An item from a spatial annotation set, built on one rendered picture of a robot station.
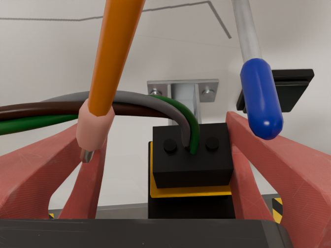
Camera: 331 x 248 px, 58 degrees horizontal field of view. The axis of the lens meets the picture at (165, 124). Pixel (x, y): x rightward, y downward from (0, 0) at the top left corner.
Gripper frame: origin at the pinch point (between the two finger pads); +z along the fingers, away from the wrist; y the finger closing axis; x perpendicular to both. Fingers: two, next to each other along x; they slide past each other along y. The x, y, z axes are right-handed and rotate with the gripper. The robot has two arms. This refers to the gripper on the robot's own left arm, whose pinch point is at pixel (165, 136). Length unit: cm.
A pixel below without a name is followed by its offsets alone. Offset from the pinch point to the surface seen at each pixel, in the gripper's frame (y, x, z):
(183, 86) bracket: -1.2, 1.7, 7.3
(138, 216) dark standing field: 13, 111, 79
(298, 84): -8.1, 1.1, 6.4
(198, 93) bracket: -2.1, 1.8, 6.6
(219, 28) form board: -2.8, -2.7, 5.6
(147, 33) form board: 0.9, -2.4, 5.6
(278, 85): -6.9, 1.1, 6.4
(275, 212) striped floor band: -49, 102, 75
